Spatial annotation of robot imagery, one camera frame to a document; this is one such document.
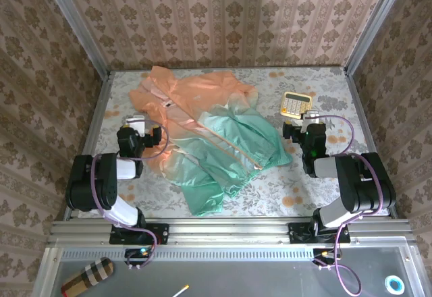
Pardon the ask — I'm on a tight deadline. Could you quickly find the orange and teal jacket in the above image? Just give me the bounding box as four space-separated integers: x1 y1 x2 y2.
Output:
130 65 294 217

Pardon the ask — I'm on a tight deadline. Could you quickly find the cream yellow calculator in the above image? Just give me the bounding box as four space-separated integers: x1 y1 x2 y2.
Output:
281 90 313 119

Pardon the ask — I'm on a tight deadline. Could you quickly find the floral table cover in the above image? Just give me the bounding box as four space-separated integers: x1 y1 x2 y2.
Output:
69 67 394 219

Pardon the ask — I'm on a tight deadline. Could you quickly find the small black connector board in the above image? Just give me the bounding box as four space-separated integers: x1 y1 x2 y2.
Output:
313 248 338 266
124 248 153 266

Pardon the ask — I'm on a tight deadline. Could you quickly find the plaid striped cylinder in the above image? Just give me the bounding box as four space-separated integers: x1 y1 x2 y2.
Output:
60 256 115 297

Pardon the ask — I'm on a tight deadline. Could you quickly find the small white stick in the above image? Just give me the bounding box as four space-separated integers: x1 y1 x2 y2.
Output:
171 283 190 297

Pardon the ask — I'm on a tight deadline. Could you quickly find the blue tape roll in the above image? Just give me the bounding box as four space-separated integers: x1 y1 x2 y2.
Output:
384 275 406 294

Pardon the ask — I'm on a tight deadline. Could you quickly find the left camera mount white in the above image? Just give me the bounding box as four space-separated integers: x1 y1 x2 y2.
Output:
130 121 148 138

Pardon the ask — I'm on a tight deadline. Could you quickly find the aluminium table side rail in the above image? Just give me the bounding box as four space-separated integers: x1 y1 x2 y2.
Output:
63 70 112 219
344 68 398 219

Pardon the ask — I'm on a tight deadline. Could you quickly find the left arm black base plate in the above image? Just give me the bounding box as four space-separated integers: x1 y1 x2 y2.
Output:
109 223 169 246

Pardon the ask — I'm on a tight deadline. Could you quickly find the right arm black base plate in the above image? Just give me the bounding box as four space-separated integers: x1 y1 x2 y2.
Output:
288 221 351 246

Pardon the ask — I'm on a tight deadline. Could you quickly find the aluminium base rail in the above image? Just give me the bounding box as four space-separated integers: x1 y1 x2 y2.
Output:
47 218 412 247

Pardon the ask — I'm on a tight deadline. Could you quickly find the aluminium frame post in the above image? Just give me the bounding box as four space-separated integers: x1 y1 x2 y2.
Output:
38 0 111 75
344 0 411 74

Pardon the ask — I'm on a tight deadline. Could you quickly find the slotted grey cable duct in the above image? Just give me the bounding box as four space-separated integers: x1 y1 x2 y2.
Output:
62 246 315 261

